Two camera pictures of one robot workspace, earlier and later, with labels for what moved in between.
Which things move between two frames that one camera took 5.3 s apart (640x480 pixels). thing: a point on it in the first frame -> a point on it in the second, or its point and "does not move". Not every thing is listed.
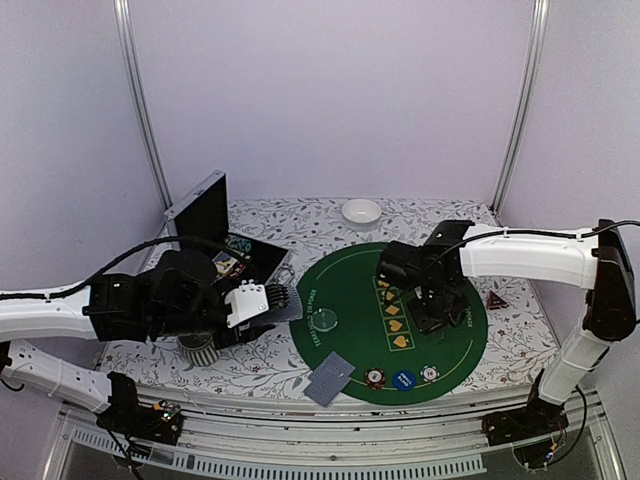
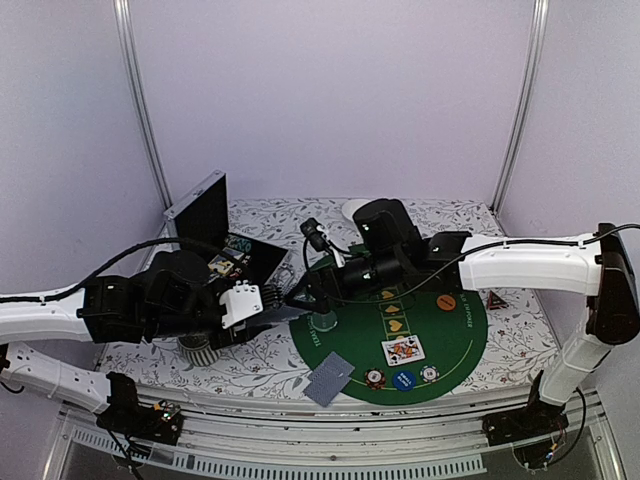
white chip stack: (429, 373) does not move
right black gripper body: (440, 308) -> (342, 291)
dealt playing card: (328, 381) does not move
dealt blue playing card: (330, 377) does not move
